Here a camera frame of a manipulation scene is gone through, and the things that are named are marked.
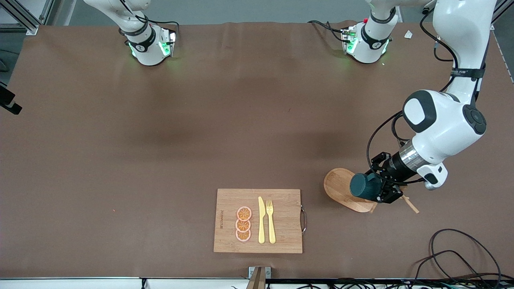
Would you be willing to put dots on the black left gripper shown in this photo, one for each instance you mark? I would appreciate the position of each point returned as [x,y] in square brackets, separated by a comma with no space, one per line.
[395,167]

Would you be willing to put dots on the dark green mug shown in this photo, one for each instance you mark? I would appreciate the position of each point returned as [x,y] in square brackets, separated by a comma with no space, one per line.
[363,186]

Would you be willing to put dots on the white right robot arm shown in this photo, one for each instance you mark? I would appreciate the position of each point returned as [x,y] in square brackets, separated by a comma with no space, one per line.
[146,52]

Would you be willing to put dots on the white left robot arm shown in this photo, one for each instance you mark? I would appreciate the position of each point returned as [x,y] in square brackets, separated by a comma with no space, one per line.
[445,124]

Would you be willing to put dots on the wooden mug tree stand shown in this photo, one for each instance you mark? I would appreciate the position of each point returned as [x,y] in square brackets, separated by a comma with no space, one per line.
[341,186]

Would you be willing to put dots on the bamboo cutting board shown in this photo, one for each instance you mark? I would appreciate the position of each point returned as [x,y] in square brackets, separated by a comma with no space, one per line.
[281,220]

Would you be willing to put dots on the yellow plastic fork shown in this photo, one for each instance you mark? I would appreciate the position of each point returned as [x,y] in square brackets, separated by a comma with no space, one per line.
[272,228]

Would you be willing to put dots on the yellow plastic knife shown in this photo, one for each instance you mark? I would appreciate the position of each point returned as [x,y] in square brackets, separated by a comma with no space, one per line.
[261,224]

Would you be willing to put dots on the toy orange slice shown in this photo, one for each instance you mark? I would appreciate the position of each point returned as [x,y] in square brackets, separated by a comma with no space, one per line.
[244,213]
[243,226]
[243,236]

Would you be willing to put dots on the small white paper scrap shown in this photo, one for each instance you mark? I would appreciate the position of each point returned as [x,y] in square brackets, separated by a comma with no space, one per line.
[408,35]

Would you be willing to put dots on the chair leg with caster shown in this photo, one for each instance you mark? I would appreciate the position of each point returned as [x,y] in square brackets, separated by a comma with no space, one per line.
[426,10]

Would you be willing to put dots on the brown table cover sheet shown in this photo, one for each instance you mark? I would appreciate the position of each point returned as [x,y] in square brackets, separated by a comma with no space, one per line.
[200,120]

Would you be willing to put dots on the aluminium frame profile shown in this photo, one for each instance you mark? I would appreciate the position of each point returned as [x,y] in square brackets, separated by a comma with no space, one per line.
[30,27]
[502,10]

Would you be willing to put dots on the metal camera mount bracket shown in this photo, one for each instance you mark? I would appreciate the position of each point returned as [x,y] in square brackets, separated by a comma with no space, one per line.
[259,281]

